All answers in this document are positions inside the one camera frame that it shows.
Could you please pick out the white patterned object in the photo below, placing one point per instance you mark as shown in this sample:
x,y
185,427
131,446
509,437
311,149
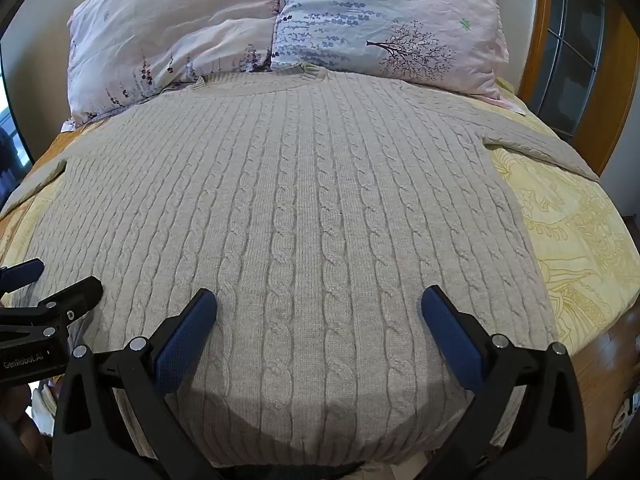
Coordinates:
x,y
625,427

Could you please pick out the yellow patterned bedsheet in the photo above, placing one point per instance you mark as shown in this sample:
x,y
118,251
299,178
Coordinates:
x,y
575,245

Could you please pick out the white cloth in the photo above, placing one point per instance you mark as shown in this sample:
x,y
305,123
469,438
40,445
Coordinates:
x,y
42,407

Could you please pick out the wooden bed headboard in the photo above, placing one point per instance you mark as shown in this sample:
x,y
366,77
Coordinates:
x,y
612,110

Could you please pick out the pink floral pillow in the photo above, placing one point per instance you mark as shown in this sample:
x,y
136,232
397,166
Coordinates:
x,y
170,35

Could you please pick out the dark glass panel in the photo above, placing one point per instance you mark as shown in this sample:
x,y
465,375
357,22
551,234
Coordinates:
x,y
567,45

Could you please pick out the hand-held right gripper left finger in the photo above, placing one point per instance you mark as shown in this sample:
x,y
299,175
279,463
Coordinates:
x,y
182,345

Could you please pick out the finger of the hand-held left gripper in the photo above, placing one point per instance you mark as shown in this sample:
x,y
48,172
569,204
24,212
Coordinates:
x,y
75,297
22,272

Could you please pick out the blue tree print pillow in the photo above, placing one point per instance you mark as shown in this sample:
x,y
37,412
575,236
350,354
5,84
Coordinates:
x,y
390,20

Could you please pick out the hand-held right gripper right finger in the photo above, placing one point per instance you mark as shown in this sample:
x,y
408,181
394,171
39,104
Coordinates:
x,y
452,340

